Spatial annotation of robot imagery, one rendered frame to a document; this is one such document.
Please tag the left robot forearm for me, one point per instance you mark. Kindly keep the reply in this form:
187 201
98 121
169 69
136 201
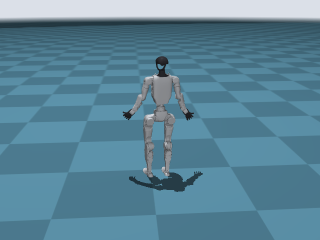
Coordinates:
137 104

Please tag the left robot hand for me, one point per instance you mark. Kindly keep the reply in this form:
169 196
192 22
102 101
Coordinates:
127 114

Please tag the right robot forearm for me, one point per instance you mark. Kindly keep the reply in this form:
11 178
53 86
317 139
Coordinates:
181 103

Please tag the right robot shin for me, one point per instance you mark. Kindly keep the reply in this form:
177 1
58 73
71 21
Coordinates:
167 157

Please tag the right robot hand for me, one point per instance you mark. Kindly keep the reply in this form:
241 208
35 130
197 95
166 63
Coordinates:
188 115

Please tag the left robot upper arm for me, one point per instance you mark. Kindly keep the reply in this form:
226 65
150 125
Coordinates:
145 87

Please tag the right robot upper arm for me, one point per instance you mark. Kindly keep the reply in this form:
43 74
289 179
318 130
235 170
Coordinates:
177 88

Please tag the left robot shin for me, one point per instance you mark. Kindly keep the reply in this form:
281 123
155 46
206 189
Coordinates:
148 158

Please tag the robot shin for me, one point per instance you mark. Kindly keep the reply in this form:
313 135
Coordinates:
148 158
167 157

